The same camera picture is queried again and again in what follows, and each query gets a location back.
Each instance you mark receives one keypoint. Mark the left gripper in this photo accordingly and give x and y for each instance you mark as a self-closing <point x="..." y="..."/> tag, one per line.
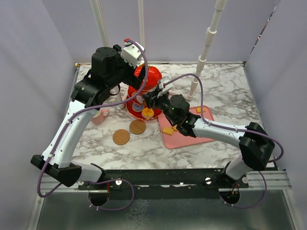
<point x="133" y="79"/>

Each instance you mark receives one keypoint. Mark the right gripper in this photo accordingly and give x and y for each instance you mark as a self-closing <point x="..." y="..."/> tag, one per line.
<point x="152" y="98"/>

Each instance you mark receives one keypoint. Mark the yellow donut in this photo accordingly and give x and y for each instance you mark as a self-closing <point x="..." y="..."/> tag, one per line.
<point x="147" y="113"/>

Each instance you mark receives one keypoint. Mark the metal tongs pink tips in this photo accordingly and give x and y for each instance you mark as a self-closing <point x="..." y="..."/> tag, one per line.
<point x="139" y="99"/>

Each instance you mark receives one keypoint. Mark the blue frosted donut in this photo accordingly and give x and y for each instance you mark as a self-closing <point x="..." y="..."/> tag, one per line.
<point x="137" y="107"/>

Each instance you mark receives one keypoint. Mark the rectangular yellow biscuit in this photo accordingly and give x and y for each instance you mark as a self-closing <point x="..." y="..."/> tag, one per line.
<point x="168" y="131"/>

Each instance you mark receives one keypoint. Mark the pink mug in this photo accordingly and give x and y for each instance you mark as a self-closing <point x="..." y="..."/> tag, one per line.
<point x="100" y="116"/>

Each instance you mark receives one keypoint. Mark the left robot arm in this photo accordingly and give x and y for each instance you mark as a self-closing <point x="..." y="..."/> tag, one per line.
<point x="110" y="67"/>

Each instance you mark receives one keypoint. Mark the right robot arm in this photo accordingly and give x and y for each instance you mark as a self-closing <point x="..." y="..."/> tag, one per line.
<point x="252" y="140"/>

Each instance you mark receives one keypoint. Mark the upper wooden coaster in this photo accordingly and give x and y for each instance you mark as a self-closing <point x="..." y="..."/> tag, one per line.
<point x="137" y="127"/>

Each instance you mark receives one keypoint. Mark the wooden coaster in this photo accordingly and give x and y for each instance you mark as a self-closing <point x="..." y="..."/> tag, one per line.
<point x="137" y="127"/>
<point x="121" y="137"/>

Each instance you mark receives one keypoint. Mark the square cracker biscuit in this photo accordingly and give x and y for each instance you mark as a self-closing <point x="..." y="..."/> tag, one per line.
<point x="200" y="109"/>

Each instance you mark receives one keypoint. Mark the pink serving tray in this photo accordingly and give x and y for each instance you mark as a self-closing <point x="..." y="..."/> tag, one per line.
<point x="177" y="140"/>

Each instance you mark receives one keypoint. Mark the lower wooden coaster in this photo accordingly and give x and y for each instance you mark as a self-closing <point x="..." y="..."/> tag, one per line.
<point x="121" y="137"/>

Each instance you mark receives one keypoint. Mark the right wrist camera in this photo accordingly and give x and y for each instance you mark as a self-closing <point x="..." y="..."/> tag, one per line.
<point x="164" y="86"/>

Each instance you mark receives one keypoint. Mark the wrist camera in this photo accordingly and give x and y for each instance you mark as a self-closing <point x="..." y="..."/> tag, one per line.
<point x="130" y="53"/>
<point x="164" y="86"/>

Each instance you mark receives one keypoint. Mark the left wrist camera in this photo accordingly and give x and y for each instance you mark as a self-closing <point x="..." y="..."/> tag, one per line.
<point x="130" y="53"/>

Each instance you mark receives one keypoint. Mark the white pvc pipe frame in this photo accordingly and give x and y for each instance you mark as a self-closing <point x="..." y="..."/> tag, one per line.
<point x="209" y="38"/>

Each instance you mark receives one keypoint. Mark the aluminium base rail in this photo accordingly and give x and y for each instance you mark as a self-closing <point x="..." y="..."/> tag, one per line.
<point x="205" y="178"/>

